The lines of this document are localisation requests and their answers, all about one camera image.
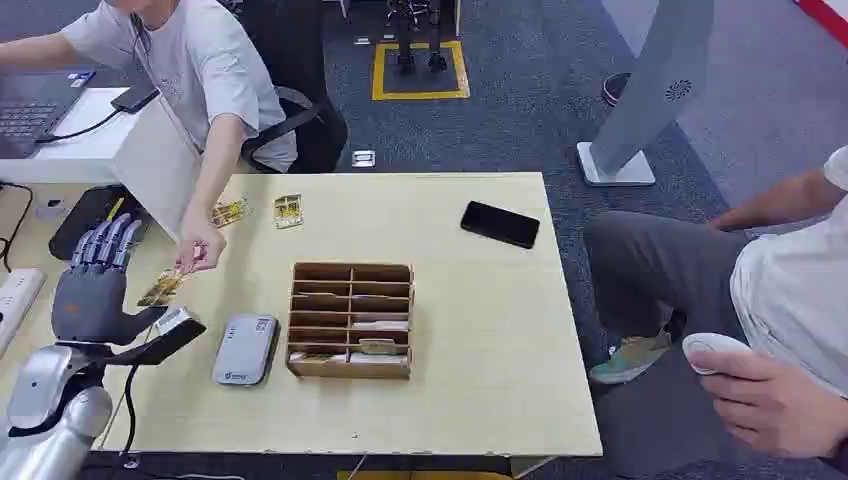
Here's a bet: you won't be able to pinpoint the grey card reader device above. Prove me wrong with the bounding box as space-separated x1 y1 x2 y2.
211 313 282 388

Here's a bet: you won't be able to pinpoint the white side desk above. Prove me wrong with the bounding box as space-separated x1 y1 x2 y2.
0 86 202 241

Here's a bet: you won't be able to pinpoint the black robot legs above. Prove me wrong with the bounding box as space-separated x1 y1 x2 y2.
386 0 460 75

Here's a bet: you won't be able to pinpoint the dark laptop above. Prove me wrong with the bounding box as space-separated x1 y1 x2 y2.
0 68 98 161

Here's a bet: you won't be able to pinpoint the black power adapter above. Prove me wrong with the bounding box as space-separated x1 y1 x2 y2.
109 82 161 115

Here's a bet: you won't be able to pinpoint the black pouch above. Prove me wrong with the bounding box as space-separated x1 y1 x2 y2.
47 184 154 262

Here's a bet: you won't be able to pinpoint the black smartphone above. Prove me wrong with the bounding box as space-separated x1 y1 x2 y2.
459 199 542 251

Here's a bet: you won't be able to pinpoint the green sneaker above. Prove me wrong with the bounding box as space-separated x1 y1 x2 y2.
587 329 674 386

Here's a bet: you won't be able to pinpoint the person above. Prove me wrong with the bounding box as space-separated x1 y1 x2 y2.
582 145 848 460
0 0 299 276

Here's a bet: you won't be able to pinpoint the white card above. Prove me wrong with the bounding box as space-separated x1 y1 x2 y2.
289 351 350 365
351 319 411 333
349 352 409 368

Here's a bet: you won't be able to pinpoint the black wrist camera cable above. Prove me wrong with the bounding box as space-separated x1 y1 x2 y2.
119 363 142 460

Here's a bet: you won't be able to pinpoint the red floor strip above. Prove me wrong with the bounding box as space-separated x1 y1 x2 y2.
793 0 848 49

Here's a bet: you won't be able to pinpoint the black office chair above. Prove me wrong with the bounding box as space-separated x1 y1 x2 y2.
238 84 350 176

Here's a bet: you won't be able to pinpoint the grey standing sign board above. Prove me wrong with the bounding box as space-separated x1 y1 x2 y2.
575 0 717 189

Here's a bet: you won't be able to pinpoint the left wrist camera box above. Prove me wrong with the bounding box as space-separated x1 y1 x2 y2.
104 306 207 368

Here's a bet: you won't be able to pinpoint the white remote control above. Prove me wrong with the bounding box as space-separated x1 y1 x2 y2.
681 331 754 377

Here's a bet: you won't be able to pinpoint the yellow floor tape square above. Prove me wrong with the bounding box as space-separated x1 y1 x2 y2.
370 40 472 103

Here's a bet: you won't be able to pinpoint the black shoe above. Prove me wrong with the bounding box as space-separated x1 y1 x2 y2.
600 72 633 108

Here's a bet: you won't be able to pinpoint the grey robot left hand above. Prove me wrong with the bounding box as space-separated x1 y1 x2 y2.
51 215 168 346

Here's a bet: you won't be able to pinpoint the black power cable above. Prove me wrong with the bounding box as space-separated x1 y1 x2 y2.
0 181 35 274

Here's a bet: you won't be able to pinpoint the white power strip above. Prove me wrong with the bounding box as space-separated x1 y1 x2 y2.
0 267 47 357

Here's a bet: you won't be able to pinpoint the black adapter cable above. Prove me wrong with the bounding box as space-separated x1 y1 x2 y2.
34 108 125 146

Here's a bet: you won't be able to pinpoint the wooden card box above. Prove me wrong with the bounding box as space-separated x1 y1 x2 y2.
285 261 416 382

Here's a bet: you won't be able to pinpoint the gold printed card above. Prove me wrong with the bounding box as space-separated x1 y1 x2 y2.
136 264 195 309
209 196 252 231
272 193 305 231

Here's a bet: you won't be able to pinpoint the person's hand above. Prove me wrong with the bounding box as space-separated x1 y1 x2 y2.
174 217 229 277
687 349 848 460

